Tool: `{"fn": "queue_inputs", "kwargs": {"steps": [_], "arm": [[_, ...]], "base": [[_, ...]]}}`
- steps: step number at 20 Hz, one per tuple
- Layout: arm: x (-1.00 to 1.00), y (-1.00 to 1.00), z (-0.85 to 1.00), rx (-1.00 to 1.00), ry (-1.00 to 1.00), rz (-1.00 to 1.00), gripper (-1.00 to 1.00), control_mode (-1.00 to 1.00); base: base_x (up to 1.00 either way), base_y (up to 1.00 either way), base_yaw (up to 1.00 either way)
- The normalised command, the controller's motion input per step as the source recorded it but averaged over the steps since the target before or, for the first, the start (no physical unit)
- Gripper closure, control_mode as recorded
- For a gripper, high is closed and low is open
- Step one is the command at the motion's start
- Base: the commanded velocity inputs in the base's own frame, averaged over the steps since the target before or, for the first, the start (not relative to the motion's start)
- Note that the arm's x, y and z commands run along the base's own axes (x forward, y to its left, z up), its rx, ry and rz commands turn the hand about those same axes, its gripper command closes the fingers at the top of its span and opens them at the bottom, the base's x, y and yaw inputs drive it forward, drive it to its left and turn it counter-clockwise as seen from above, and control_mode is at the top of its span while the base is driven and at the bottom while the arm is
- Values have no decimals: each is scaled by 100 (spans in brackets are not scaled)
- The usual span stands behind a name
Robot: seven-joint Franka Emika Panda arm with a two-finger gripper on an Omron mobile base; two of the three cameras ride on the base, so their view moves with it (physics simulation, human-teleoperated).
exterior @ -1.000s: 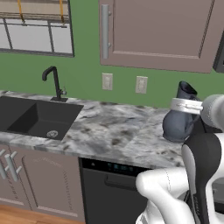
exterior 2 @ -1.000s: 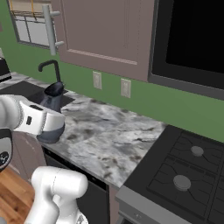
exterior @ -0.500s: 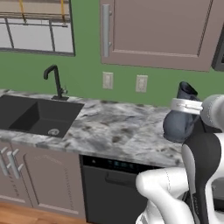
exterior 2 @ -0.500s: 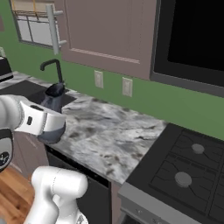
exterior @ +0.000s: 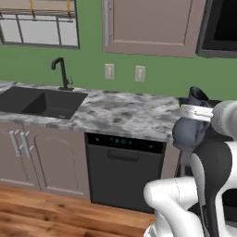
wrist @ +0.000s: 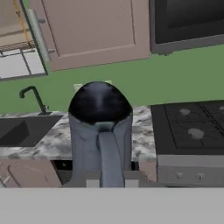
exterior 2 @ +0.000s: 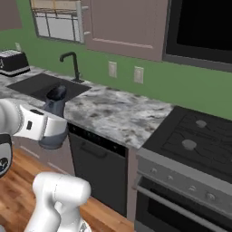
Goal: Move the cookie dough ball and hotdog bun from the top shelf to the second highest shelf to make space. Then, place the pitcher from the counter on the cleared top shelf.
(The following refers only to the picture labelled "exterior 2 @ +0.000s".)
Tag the black and silver toaster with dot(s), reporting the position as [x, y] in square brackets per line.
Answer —
[12, 62]

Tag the mauve base cupboard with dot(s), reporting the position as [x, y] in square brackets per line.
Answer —
[57, 160]

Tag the mauve wall cupboard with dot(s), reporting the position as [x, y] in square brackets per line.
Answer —
[9, 13]

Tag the black sink basin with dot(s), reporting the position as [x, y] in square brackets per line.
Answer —
[39, 84]

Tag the silver oven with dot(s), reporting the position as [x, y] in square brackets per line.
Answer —
[169, 205]

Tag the black tap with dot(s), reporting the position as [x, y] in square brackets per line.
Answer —
[74, 62]

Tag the small beige wall outlet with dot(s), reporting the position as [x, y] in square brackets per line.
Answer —
[18, 46]

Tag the mauve wall cupboard door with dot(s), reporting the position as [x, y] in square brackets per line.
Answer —
[127, 27]

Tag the black gas hob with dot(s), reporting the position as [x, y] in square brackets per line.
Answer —
[196, 142]

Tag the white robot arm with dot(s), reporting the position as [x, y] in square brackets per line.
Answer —
[57, 196]

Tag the black microwave oven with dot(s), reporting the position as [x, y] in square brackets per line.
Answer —
[201, 27]

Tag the dark grey-blue pitcher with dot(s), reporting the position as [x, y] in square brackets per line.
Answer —
[56, 96]

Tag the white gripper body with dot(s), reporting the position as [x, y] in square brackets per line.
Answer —
[56, 128]

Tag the window with white frame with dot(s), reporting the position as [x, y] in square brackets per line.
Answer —
[59, 25]

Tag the silver oven knob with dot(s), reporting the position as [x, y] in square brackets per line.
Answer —
[210, 196]
[170, 177]
[192, 188]
[154, 170]

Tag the black dishwasher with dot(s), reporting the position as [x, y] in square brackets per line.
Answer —
[102, 175]

